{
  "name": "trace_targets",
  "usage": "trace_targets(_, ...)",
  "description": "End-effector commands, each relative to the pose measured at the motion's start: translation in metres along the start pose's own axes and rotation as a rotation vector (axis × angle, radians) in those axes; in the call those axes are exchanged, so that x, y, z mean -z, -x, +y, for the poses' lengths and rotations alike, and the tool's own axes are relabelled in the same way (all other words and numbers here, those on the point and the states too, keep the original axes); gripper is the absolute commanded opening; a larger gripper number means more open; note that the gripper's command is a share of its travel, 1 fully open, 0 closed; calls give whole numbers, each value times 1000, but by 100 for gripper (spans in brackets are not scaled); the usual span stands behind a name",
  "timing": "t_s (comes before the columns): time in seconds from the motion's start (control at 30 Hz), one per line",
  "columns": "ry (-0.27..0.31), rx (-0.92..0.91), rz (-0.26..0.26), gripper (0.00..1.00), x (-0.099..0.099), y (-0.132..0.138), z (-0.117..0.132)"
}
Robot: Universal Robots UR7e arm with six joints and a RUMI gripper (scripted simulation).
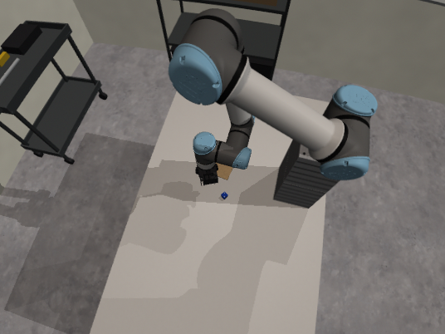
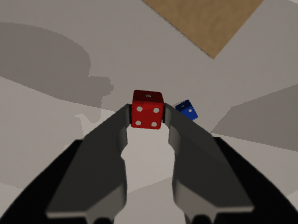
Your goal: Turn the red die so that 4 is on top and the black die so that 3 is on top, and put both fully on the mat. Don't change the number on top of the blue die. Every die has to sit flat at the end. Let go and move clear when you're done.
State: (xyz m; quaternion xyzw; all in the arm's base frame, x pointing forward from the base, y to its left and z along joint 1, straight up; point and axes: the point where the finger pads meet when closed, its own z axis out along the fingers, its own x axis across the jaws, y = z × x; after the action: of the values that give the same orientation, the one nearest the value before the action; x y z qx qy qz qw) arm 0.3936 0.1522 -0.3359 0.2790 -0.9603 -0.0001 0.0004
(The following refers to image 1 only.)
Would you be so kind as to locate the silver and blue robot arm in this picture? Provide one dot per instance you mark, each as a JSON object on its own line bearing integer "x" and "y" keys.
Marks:
{"x": 208, "y": 65}

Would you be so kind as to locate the tan flat mat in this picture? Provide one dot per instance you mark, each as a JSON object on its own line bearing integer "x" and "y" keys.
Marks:
{"x": 224, "y": 171}

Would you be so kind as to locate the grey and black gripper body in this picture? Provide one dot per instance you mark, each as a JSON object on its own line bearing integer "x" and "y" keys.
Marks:
{"x": 213, "y": 176}

